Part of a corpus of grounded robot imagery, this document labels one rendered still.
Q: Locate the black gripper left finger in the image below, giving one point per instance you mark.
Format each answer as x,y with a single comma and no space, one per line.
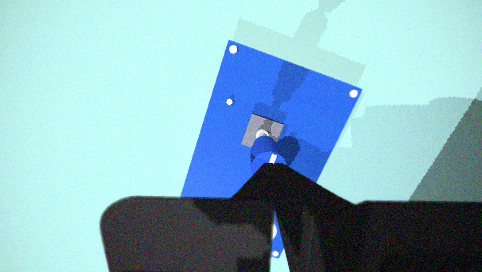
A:
193,234

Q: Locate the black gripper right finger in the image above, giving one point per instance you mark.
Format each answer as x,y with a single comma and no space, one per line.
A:
323,232

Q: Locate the blue circuit board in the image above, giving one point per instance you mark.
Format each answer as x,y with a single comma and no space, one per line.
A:
264,109

